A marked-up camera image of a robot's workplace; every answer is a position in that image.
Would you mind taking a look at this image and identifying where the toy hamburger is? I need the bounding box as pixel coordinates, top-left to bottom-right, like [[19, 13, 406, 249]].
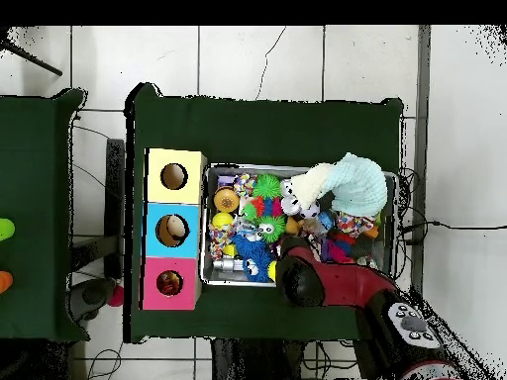
[[213, 185, 241, 214]]

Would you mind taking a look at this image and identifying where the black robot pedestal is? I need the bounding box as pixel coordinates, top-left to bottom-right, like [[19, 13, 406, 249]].
[[211, 337, 306, 380]]

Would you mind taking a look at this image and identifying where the mint green cloth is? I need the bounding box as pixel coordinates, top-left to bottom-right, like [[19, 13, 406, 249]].
[[320, 151, 389, 218]]

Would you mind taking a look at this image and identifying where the cream waffle cloth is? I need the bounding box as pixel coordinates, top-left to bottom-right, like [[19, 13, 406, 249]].
[[290, 162, 338, 211]]

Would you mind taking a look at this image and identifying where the tan plush toy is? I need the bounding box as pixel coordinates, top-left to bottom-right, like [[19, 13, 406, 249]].
[[284, 216, 305, 238]]

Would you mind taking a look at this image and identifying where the wooden box with three holes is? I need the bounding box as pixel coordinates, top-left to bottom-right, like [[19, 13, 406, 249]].
[[141, 147, 208, 312]]

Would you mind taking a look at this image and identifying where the green spiky ball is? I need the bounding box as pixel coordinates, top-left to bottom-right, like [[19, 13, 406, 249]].
[[252, 173, 283, 200]]

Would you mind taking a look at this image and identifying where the blue spiky monster toy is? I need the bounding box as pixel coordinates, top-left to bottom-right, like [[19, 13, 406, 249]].
[[230, 234, 264, 260]]

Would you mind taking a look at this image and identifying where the yellow tennis ball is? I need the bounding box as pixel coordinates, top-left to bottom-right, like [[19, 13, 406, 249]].
[[211, 212, 235, 230]]

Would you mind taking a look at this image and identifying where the orange striped tiger toy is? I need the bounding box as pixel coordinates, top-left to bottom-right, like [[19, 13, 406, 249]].
[[156, 270, 184, 296]]

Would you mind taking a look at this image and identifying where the black tripod leg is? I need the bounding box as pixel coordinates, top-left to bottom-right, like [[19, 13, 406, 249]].
[[0, 37, 63, 77]]

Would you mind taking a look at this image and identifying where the small soccer ball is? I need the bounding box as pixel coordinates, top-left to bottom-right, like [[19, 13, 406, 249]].
[[300, 201, 322, 222]]

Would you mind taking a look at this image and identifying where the clear mesh bin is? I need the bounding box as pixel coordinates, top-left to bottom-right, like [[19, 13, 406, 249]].
[[199, 162, 398, 293]]

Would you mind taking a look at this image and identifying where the dark green table cloth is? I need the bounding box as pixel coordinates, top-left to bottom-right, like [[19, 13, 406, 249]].
[[123, 82, 405, 344], [0, 88, 90, 342]]

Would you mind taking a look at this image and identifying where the black power cable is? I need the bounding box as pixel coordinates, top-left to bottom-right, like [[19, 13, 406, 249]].
[[399, 220, 507, 244]]

